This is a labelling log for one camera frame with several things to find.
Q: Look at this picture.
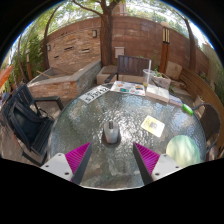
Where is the yellow card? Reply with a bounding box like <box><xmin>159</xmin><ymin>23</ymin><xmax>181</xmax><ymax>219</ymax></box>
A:
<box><xmin>140</xmin><ymin>115</ymin><xmax>166</xmax><ymax>138</ymax></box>

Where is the small blue booklet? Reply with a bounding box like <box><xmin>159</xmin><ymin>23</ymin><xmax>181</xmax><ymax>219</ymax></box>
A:
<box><xmin>168</xmin><ymin>94</ymin><xmax>184</xmax><ymax>108</ymax></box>

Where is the white licence plate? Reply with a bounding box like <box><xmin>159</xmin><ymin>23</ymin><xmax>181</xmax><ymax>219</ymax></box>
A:
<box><xmin>78</xmin><ymin>85</ymin><xmax>110</xmax><ymax>105</ymax></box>

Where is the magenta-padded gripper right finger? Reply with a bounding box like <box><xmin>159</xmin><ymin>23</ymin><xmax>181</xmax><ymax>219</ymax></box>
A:
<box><xmin>132</xmin><ymin>142</ymin><xmax>184</xmax><ymax>185</ymax></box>

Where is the white utility box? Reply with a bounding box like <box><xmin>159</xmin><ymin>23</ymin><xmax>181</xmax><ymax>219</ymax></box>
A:
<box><xmin>114</xmin><ymin>46</ymin><xmax>125</xmax><ymax>59</ymax></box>

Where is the curved wooden bench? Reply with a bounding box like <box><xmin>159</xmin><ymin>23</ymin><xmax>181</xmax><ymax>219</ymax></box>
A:
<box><xmin>179</xmin><ymin>68</ymin><xmax>224</xmax><ymax>148</ymax></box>

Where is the slim tree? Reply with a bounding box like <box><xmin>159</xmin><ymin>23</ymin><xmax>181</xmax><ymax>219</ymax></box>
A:
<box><xmin>181</xmin><ymin>14</ymin><xmax>198</xmax><ymax>72</ymax></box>

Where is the grey and black computer mouse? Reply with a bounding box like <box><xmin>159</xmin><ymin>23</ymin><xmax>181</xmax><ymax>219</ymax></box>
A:
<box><xmin>101</xmin><ymin>120</ymin><xmax>122</xmax><ymax>148</ymax></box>

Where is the thick-trunked tree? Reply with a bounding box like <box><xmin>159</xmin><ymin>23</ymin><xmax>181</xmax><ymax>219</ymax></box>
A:
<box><xmin>71</xmin><ymin>0</ymin><xmax>126</xmax><ymax>67</ymax></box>

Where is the tan stone slab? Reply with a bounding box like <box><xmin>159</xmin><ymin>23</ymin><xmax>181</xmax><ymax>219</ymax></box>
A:
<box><xmin>165</xmin><ymin>60</ymin><xmax>184</xmax><ymax>81</ymax></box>

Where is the black folding chair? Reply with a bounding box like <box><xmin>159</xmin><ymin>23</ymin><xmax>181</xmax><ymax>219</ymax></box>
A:
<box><xmin>1</xmin><ymin>83</ymin><xmax>64</xmax><ymax>166</ymax></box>

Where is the stone garden counter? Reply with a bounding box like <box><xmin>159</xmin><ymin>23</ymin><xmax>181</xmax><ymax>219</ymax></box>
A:
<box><xmin>27</xmin><ymin>59</ymin><xmax>103</xmax><ymax>101</ymax></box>

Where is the wooden lamp post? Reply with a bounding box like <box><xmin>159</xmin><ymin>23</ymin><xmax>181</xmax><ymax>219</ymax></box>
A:
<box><xmin>159</xmin><ymin>21</ymin><xmax>172</xmax><ymax>74</ymax></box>

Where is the dark wooden slatted chair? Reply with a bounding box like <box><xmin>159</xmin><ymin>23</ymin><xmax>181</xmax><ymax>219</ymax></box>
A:
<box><xmin>104</xmin><ymin>54</ymin><xmax>152</xmax><ymax>84</ymax></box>

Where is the colourful open magazine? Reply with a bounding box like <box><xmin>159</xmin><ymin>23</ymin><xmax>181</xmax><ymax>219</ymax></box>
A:
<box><xmin>109</xmin><ymin>80</ymin><xmax>147</xmax><ymax>97</ymax></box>

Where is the clear plastic cup with straw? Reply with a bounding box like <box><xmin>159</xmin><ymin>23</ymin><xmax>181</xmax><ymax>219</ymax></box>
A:
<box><xmin>142</xmin><ymin>59</ymin><xmax>156</xmax><ymax>88</ymax></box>

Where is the green lighter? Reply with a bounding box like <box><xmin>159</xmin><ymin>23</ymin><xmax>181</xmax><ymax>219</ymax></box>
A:
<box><xmin>181</xmin><ymin>103</ymin><xmax>195</xmax><ymax>117</ymax></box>

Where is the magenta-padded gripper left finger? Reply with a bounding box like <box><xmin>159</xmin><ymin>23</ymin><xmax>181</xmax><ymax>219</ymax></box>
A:
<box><xmin>40</xmin><ymin>142</ymin><xmax>93</xmax><ymax>185</ymax></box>

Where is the dark wicker chair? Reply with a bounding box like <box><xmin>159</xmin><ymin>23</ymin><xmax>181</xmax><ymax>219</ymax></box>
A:
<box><xmin>192</xmin><ymin>102</ymin><xmax>222</xmax><ymax>158</ymax></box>

